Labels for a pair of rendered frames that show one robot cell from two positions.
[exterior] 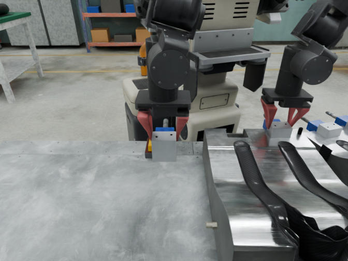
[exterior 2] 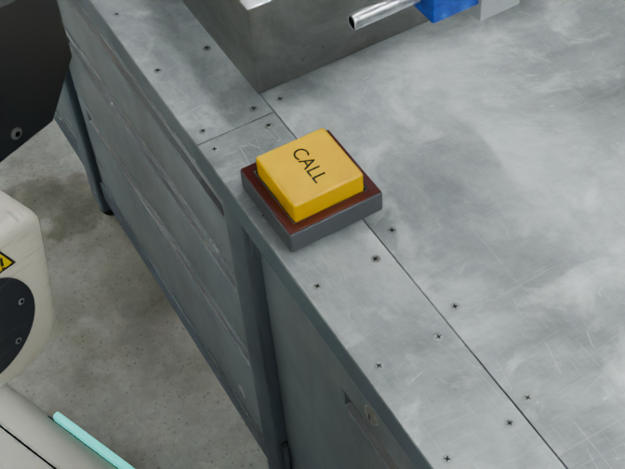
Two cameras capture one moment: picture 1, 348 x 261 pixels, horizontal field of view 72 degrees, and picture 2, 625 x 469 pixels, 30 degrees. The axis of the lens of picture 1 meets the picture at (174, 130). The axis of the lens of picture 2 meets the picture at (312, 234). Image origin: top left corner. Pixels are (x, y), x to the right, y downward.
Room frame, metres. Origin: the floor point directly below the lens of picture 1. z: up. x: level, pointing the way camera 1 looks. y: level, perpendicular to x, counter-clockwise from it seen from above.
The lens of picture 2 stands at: (0.85, 0.58, 1.47)
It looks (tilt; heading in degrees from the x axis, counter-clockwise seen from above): 50 degrees down; 243
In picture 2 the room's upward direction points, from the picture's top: 5 degrees counter-clockwise
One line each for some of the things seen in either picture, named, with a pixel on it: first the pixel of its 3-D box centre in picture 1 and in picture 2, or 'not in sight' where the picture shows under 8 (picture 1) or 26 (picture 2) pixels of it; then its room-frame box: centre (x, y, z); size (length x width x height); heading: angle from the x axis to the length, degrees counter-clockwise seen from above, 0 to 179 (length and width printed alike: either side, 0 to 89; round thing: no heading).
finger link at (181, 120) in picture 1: (170, 120); not in sight; (0.42, 0.01, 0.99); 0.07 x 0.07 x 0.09; 0
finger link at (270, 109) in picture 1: (276, 112); not in sight; (0.54, -0.26, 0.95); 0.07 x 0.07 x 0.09; 0
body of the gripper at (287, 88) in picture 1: (289, 85); not in sight; (0.54, -0.27, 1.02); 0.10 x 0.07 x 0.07; 90
